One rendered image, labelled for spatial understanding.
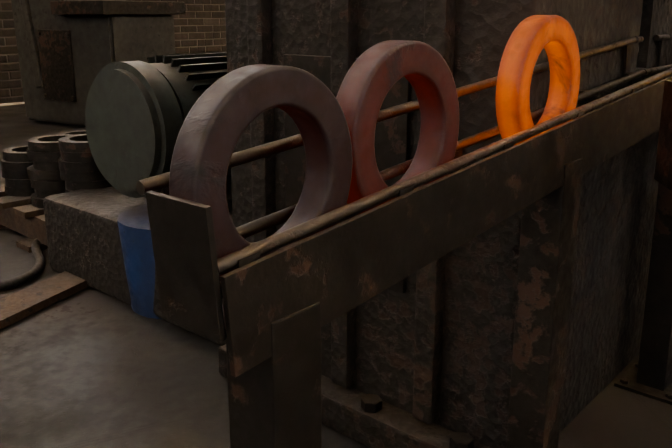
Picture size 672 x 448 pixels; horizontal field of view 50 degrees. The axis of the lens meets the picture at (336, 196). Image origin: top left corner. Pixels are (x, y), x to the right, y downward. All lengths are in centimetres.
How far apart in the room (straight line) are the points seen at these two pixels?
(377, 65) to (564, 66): 42
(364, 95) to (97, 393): 119
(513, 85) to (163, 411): 103
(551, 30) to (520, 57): 8
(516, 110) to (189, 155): 49
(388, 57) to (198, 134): 23
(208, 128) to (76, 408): 119
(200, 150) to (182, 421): 108
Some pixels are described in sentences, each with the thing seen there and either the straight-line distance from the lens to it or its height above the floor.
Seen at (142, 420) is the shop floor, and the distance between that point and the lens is 159.
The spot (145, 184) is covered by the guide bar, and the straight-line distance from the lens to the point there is 59.
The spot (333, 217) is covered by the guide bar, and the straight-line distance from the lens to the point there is 63.
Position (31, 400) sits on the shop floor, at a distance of 174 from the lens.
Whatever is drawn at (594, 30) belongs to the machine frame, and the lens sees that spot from 134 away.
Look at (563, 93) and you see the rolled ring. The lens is 106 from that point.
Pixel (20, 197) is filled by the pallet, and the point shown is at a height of 14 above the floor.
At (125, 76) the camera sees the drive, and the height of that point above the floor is 64.
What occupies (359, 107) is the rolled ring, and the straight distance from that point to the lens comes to 67.
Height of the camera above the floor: 81
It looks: 14 degrees down
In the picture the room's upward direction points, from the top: straight up
